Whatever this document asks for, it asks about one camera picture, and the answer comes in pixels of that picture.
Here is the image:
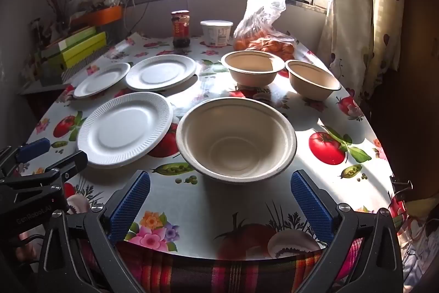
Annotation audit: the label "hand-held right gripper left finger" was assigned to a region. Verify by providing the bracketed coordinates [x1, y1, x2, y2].
[37, 170, 151, 293]

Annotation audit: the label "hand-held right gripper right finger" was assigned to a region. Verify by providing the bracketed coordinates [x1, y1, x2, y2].
[291, 170, 404, 293]

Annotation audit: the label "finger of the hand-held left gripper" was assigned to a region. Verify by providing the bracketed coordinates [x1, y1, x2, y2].
[0, 138, 51, 177]
[44, 150, 89, 182]

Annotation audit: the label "white foam plate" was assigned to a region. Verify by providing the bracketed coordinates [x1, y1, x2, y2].
[125, 55, 197, 92]
[77, 92, 174, 169]
[73, 62, 131, 99]

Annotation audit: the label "beige paper bowl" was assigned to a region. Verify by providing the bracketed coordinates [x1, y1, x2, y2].
[220, 50, 286, 88]
[285, 60, 342, 102]
[176, 97, 297, 184]

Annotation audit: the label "fruit print tablecloth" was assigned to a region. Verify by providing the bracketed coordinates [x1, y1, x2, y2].
[21, 32, 409, 261]

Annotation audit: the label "black binder clip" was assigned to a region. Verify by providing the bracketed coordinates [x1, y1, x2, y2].
[390, 175, 414, 199]

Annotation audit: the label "black and white striped box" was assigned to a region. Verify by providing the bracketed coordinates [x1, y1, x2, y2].
[61, 51, 103, 82]

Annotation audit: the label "plaid striped cloth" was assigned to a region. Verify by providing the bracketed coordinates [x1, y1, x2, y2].
[79, 238, 364, 293]

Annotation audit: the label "yellow-green box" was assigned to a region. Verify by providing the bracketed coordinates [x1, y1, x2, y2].
[60, 31, 108, 69]

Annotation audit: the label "pale green box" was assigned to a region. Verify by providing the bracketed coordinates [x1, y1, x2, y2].
[41, 26, 98, 55]

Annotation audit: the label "orange plastic tray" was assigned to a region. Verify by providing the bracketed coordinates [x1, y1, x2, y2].
[70, 6, 124, 26]

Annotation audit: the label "pile of small oranges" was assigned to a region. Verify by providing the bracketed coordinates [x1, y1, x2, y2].
[234, 30, 296, 61]

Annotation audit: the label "red label sauce jar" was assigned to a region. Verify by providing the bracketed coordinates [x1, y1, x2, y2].
[171, 10, 192, 49]

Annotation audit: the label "brown wooden cabinet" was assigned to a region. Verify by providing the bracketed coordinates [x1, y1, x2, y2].
[394, 0, 439, 197]

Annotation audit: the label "white plastic tub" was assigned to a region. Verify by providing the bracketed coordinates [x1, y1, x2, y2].
[200, 20, 234, 47]

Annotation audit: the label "clear plastic bag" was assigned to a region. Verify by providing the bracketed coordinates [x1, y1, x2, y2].
[233, 0, 296, 62]

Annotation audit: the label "cream curtain with purple print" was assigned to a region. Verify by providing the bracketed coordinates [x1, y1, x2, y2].
[317, 0, 407, 98]

